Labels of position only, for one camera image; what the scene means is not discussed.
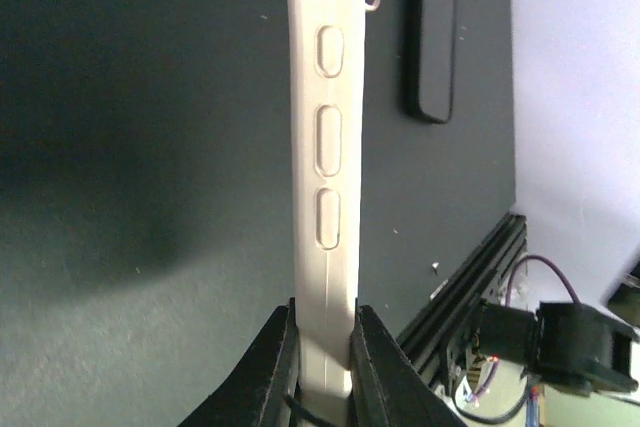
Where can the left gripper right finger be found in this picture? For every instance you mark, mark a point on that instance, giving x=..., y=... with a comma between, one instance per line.
x=386, y=389

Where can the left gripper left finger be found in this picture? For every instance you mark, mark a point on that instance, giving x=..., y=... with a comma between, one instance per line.
x=253, y=393

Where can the beige phone case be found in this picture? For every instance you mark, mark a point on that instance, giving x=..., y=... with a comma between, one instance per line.
x=327, y=58

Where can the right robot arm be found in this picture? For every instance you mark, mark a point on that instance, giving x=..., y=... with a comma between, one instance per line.
x=570, y=346

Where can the black aluminium front rail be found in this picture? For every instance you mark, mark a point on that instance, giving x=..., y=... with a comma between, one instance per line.
x=436, y=340

